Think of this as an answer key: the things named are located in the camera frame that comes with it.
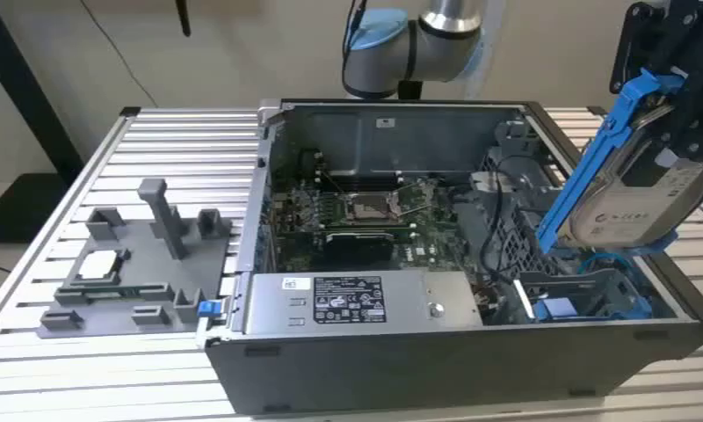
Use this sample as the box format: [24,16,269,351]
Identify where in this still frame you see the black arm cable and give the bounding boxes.
[343,0,371,91]

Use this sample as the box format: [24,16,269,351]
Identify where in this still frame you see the thin metal locking lever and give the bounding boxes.
[319,170,347,195]

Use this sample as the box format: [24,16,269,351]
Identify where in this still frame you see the black open PC case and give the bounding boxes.
[197,98,703,417]

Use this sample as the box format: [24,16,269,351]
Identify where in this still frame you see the hard disk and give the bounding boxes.
[535,68,703,258]

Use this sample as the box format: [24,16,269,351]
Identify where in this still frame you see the black desk leg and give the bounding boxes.
[0,0,86,182]

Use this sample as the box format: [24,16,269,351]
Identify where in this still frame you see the black hanging antenna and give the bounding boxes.
[173,0,193,38]

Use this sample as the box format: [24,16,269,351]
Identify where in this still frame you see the green RAM stick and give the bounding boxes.
[64,284,166,297]

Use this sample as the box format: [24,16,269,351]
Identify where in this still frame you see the red black wire bundle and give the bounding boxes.
[473,281,509,311]

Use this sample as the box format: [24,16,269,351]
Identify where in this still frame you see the silver power supply unit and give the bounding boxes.
[240,270,485,336]

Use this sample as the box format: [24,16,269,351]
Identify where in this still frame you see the gray metal disk bay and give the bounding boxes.
[451,119,659,324]

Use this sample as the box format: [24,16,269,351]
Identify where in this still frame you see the black RAM slot bank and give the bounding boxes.
[318,171,402,191]

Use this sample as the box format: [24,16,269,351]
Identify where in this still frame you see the blue disk wire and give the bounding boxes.
[578,251,635,283]

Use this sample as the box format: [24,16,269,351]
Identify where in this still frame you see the green motherboard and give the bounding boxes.
[267,175,475,274]

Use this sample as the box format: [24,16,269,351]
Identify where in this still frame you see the thin black wall cable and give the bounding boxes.
[90,0,161,109]

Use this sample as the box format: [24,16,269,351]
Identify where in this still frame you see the metal socket cover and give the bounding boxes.
[394,181,442,216]

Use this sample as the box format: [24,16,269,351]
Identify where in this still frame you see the CPU socket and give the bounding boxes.
[341,190,401,222]

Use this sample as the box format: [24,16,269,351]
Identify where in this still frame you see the long black cable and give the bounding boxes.
[478,154,533,283]

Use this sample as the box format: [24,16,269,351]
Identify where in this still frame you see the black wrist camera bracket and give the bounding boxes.
[610,1,667,96]

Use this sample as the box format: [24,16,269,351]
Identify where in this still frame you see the gray plastic parts rack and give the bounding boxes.
[37,178,236,339]

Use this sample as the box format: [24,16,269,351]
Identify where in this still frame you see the silver CPU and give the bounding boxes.
[77,251,122,279]

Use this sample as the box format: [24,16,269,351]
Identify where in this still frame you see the black floor plate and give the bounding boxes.
[0,172,74,244]

